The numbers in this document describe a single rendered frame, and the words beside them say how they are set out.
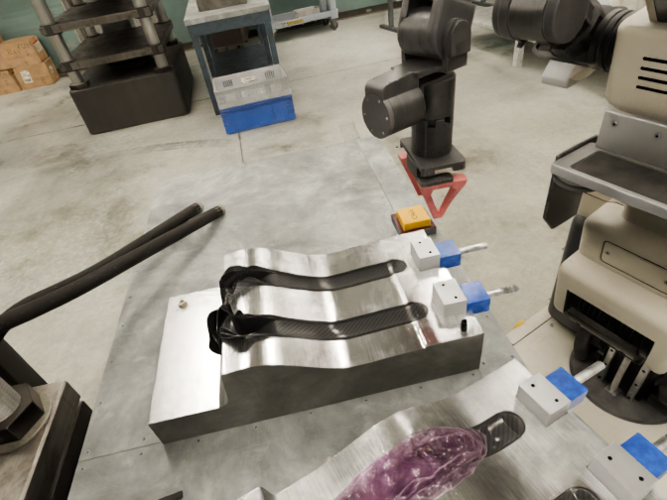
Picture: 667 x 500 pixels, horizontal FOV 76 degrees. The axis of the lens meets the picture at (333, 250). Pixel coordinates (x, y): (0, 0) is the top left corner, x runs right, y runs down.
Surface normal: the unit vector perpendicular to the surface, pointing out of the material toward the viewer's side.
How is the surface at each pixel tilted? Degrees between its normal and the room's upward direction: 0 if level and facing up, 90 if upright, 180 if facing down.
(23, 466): 0
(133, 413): 0
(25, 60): 85
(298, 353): 28
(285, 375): 90
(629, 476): 0
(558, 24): 87
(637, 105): 98
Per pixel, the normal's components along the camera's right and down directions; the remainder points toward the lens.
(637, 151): -0.84, 0.43
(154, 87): 0.22, 0.60
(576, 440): -0.13, -0.76
